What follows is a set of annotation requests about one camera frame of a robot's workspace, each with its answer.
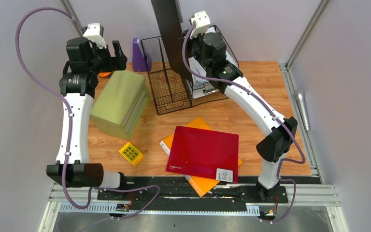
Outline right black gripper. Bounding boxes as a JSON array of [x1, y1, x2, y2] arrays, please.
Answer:
[[179, 27, 212, 72]]

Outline green drawer cabinet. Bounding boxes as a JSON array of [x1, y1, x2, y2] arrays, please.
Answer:
[[90, 71, 149, 141]]

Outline papers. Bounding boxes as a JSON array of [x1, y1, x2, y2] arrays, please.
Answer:
[[188, 25, 239, 84]]

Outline black clip file folder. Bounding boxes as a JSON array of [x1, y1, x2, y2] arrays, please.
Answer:
[[151, 0, 192, 81]]

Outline white clipboard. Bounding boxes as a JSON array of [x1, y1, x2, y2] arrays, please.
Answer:
[[191, 82, 219, 99]]

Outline red folder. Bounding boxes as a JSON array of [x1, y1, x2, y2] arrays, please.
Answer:
[[166, 126, 240, 184]]

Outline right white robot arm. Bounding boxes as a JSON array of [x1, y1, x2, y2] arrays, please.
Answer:
[[182, 30, 298, 202]]

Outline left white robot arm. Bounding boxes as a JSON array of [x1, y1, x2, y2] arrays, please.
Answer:
[[46, 37, 129, 200]]

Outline purple tape dispenser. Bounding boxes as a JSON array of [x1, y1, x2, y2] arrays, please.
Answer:
[[132, 38, 152, 73]]

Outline orange tape roll holder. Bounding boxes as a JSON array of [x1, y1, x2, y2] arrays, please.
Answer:
[[98, 72, 113, 78]]

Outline yellow grid box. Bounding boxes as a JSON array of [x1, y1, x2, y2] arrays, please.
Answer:
[[119, 142, 144, 166]]

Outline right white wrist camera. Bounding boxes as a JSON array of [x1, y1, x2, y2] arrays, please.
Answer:
[[189, 11, 211, 37]]

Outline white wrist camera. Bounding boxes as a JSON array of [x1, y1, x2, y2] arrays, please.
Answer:
[[189, 11, 211, 37], [83, 23, 107, 49]]

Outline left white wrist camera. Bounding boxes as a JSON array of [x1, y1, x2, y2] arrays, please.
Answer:
[[83, 23, 107, 49]]

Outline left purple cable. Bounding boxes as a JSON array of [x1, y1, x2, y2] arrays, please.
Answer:
[[15, 7, 161, 225]]

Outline purple cable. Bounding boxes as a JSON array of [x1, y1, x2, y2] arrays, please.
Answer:
[[181, 20, 307, 224], [15, 7, 161, 225]]

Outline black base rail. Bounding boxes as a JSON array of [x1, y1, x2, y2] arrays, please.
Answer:
[[89, 175, 322, 214]]

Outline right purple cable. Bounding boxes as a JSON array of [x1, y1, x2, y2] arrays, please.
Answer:
[[181, 20, 307, 224]]

